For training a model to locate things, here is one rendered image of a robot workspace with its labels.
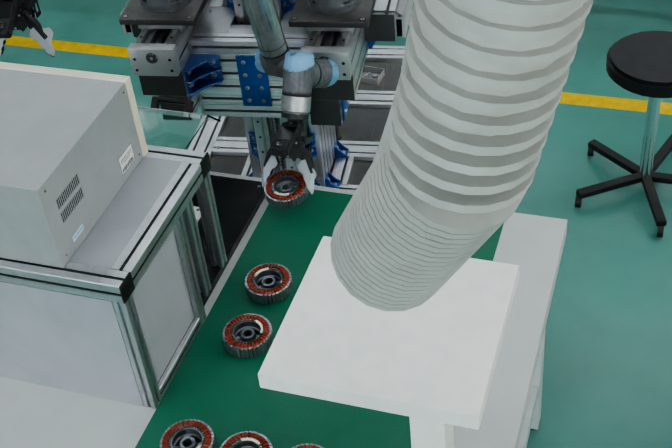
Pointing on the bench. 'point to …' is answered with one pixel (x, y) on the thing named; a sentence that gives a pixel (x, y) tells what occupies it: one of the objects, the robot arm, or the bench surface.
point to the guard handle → (172, 103)
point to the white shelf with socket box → (396, 348)
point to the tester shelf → (123, 230)
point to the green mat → (281, 411)
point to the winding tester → (61, 156)
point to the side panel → (162, 316)
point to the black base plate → (230, 217)
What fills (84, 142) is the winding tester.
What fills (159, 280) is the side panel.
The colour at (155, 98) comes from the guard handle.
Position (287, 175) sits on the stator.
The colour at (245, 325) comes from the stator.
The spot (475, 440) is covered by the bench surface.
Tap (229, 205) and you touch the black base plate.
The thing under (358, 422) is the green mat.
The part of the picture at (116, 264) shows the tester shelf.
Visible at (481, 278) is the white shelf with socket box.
